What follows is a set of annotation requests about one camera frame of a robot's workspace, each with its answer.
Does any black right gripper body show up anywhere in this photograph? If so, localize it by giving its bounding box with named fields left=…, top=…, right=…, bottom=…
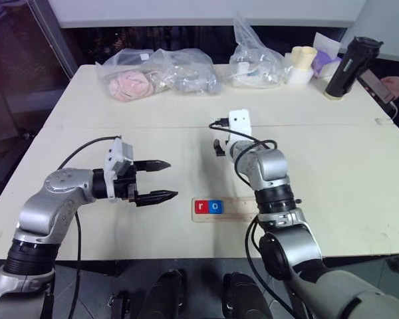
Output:
left=213, top=139, right=228, bottom=158

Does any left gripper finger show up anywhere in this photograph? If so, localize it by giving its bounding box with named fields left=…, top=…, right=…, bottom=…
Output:
left=135, top=190, right=180, bottom=208
left=134, top=159, right=172, bottom=174

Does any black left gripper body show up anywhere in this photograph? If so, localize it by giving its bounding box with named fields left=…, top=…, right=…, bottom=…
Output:
left=114, top=165, right=139, bottom=203

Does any dark smartphone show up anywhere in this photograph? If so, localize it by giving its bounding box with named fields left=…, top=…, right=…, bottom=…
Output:
left=358, top=70, right=396, bottom=105

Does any long wooden tray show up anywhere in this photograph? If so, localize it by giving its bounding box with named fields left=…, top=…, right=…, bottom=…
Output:
left=191, top=196, right=261, bottom=222

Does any person's bare hand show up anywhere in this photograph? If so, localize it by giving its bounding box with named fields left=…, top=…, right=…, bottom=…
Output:
left=380, top=76, right=399, bottom=98

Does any plastic bag with grey plush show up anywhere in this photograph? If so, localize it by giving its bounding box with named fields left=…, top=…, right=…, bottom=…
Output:
left=152, top=47, right=224, bottom=96

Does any plastic bag with pink plush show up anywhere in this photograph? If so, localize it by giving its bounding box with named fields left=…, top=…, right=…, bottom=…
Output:
left=95, top=47, right=170, bottom=103

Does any tall clear plastic bag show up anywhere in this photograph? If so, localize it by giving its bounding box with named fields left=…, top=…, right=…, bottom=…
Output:
left=228, top=11, right=293, bottom=88

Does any dark rounded shape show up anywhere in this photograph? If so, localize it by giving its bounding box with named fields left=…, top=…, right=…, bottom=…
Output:
left=145, top=269, right=188, bottom=319
left=221, top=271, right=274, bottom=319

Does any purple box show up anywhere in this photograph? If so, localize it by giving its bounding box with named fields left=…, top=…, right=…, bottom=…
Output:
left=312, top=51, right=342, bottom=78

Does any white paper card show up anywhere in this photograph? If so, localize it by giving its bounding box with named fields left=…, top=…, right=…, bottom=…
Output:
left=313, top=31, right=342, bottom=56

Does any black tumbler bottle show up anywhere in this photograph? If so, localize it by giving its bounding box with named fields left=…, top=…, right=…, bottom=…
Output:
left=324, top=35, right=384, bottom=100

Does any black caster wheel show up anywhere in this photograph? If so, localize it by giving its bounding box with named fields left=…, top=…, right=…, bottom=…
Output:
left=384, top=255, right=399, bottom=274

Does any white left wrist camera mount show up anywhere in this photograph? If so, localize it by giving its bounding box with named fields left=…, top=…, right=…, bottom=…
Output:
left=103, top=138, right=135, bottom=203

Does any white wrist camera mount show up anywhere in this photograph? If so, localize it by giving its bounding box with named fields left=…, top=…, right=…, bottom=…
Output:
left=103, top=138, right=135, bottom=203
left=225, top=108, right=254, bottom=151

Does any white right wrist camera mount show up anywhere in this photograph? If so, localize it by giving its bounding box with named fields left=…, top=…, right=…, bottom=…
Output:
left=225, top=108, right=254, bottom=151

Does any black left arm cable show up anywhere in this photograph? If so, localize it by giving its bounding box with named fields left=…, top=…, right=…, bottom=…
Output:
left=57, top=134, right=122, bottom=319

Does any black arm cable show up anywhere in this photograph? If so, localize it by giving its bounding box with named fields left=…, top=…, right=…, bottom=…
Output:
left=57, top=134, right=122, bottom=319
left=208, top=117, right=299, bottom=319

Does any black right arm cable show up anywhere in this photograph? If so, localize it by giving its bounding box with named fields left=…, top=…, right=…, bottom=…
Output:
left=208, top=117, right=299, bottom=319

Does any small dark bracket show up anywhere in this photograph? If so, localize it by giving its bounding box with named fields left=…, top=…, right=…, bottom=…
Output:
left=108, top=290, right=131, bottom=319

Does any white charging cable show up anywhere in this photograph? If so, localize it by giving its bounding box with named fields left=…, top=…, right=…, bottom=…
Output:
left=374, top=100, right=399, bottom=125

